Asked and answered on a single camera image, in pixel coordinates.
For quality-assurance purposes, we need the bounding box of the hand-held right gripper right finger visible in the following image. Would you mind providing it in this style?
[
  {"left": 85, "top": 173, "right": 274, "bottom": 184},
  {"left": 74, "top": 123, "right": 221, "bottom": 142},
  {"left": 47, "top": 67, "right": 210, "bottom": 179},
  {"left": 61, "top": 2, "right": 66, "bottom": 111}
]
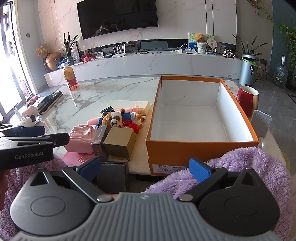
[{"left": 177, "top": 158, "right": 262, "bottom": 204}]

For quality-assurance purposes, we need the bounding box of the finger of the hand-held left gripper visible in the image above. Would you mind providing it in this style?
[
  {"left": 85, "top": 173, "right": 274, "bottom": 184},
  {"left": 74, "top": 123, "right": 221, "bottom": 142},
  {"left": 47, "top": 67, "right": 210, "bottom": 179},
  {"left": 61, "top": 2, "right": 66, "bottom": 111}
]
[
  {"left": 0, "top": 133, "right": 70, "bottom": 147},
  {"left": 0, "top": 124, "right": 46, "bottom": 138}
]

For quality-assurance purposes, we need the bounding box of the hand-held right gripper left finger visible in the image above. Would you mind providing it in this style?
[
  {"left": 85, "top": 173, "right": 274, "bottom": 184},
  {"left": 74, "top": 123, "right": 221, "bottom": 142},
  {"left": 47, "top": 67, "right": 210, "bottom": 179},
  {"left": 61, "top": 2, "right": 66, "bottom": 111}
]
[{"left": 30, "top": 156, "right": 112, "bottom": 204}]

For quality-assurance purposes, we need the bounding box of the dark grey box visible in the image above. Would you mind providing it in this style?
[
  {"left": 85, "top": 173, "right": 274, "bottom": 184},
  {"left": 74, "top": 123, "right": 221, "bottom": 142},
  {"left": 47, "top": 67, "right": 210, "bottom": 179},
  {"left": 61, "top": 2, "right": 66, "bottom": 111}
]
[{"left": 97, "top": 161, "right": 130, "bottom": 194}]

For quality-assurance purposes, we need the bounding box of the orange-edged white box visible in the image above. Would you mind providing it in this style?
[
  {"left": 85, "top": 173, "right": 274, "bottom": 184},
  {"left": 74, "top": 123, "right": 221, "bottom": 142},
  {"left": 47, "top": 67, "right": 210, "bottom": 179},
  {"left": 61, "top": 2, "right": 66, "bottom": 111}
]
[{"left": 146, "top": 75, "right": 259, "bottom": 175}]

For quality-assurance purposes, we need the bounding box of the pink embossed mat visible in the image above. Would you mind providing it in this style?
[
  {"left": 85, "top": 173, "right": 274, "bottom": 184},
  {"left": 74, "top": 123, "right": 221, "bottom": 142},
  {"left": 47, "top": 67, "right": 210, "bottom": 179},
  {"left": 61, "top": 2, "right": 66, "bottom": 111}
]
[{"left": 62, "top": 152, "right": 99, "bottom": 166}]

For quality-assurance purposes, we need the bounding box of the pink folded garment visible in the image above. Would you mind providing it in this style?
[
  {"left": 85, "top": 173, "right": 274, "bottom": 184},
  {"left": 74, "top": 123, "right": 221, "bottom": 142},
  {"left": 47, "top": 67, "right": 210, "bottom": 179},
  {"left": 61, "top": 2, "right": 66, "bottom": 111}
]
[{"left": 64, "top": 124, "right": 99, "bottom": 154}]

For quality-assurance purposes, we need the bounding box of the dark brown box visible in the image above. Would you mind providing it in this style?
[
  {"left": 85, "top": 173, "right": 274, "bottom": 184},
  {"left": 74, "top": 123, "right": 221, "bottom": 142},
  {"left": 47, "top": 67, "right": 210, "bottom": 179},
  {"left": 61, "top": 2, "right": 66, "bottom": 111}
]
[{"left": 91, "top": 125, "right": 110, "bottom": 161}]

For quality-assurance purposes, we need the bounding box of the black keyboard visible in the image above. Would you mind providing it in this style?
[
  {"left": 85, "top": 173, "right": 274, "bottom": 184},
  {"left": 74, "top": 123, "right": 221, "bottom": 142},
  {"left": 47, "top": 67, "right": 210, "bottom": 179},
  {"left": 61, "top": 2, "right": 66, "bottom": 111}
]
[{"left": 38, "top": 91, "right": 63, "bottom": 114}]

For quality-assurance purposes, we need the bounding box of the khaki cardboard box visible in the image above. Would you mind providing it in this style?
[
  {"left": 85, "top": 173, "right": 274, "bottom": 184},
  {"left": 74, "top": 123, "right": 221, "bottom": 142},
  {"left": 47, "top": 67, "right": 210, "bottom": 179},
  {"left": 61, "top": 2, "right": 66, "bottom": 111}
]
[{"left": 103, "top": 127, "right": 137, "bottom": 159}]

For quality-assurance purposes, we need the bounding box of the pink roll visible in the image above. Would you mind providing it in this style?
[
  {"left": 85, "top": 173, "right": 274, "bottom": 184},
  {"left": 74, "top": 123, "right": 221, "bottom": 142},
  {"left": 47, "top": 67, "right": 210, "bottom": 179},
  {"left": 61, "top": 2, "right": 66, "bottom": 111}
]
[{"left": 87, "top": 117, "right": 104, "bottom": 126}]

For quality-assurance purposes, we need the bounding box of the purple fleece robe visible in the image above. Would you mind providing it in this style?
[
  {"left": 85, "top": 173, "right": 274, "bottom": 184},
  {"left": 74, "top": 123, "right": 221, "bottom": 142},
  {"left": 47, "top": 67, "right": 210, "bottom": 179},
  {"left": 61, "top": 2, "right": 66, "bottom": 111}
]
[{"left": 0, "top": 146, "right": 293, "bottom": 241}]

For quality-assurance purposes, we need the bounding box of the brown white plush dog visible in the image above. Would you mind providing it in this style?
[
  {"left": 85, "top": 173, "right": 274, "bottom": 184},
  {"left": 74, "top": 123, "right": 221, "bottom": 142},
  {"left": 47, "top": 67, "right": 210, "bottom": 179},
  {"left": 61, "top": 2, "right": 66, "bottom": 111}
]
[{"left": 102, "top": 112, "right": 124, "bottom": 128}]

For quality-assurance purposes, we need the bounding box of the red toy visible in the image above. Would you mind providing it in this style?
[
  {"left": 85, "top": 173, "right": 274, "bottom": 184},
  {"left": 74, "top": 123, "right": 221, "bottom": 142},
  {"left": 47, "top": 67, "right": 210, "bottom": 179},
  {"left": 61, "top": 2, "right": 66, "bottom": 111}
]
[{"left": 125, "top": 123, "right": 144, "bottom": 134}]

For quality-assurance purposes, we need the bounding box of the amber bottle box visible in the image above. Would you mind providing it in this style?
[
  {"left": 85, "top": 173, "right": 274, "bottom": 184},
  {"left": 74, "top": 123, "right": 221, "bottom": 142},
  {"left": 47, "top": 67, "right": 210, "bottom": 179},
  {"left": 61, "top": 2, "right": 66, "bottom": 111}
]
[{"left": 63, "top": 65, "right": 79, "bottom": 91}]

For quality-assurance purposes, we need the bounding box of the small white doll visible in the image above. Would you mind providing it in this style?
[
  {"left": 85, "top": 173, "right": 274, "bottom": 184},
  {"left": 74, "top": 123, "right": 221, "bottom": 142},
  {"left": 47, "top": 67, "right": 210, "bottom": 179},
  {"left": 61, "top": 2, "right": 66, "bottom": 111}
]
[{"left": 131, "top": 112, "right": 145, "bottom": 123}]

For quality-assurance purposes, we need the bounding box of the cream flat box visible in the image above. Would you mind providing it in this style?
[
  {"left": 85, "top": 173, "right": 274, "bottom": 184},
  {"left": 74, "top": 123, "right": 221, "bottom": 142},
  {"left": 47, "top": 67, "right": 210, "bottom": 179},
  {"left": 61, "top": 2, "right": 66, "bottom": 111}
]
[{"left": 105, "top": 100, "right": 151, "bottom": 117}]

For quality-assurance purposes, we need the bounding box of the bronze vase with dried flowers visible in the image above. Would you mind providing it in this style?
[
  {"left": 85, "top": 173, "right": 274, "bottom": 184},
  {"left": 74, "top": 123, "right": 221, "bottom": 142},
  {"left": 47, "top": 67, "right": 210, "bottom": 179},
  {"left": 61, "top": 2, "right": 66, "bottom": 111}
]
[{"left": 35, "top": 44, "right": 61, "bottom": 71}]

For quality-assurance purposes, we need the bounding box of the potted snake plant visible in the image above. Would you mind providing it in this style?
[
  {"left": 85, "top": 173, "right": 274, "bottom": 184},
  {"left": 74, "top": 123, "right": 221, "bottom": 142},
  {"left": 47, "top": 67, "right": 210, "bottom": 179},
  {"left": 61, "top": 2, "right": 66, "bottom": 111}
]
[{"left": 62, "top": 32, "right": 83, "bottom": 66}]

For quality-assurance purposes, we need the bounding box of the white router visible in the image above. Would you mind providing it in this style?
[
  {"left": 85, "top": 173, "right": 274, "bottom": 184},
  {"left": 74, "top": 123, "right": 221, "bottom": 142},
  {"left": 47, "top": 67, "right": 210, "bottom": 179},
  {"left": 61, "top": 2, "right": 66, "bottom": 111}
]
[{"left": 112, "top": 44, "right": 126, "bottom": 58}]

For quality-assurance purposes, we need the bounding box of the marble tv console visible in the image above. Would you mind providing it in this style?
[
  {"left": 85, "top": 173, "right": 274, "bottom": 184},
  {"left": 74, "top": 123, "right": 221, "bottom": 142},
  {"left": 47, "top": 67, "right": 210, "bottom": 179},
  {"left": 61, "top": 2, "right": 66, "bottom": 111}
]
[{"left": 44, "top": 50, "right": 242, "bottom": 88}]

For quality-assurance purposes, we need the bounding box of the silver planter with plant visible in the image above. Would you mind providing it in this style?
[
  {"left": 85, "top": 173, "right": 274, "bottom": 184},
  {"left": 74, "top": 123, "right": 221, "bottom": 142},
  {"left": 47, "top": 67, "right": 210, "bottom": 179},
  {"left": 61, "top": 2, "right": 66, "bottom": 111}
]
[{"left": 232, "top": 35, "right": 269, "bottom": 88}]

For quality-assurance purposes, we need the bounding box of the green painting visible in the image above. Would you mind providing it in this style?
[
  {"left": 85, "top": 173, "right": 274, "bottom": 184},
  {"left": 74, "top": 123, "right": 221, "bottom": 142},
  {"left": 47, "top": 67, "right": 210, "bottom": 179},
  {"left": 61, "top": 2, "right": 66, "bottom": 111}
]
[{"left": 188, "top": 32, "right": 215, "bottom": 50}]

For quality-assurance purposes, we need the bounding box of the black television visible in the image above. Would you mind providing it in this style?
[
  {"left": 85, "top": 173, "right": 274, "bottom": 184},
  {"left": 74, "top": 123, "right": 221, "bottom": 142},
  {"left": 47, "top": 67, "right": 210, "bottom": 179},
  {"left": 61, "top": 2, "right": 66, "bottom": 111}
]
[{"left": 76, "top": 0, "right": 159, "bottom": 40}]

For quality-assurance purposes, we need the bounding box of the climbing vine plant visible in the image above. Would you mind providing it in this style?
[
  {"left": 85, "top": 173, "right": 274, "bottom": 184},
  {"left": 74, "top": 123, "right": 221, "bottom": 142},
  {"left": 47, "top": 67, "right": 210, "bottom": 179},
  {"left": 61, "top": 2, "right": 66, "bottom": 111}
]
[{"left": 277, "top": 23, "right": 296, "bottom": 81}]

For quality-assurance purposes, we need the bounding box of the red mug with wooden handle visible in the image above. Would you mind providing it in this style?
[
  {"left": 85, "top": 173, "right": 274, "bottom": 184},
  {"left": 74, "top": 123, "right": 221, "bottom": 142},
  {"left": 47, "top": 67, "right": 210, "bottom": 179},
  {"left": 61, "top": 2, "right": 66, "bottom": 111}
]
[{"left": 236, "top": 85, "right": 259, "bottom": 117}]

